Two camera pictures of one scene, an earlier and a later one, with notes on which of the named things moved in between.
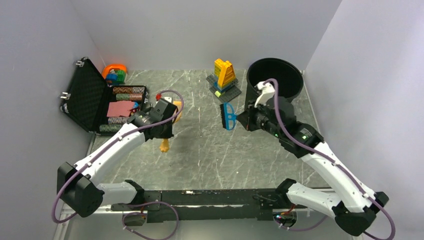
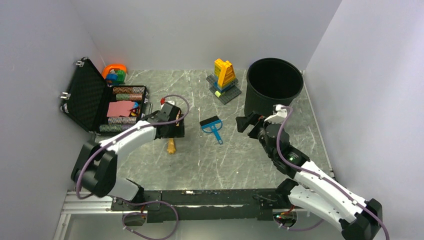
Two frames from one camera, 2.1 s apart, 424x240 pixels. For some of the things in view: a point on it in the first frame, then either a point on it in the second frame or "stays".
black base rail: (163, 205) stays
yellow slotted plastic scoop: (164, 145) to (171, 148)
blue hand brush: (229, 117) to (212, 125)
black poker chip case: (100, 108) stays
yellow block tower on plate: (223, 83) stays
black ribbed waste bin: (289, 79) stays
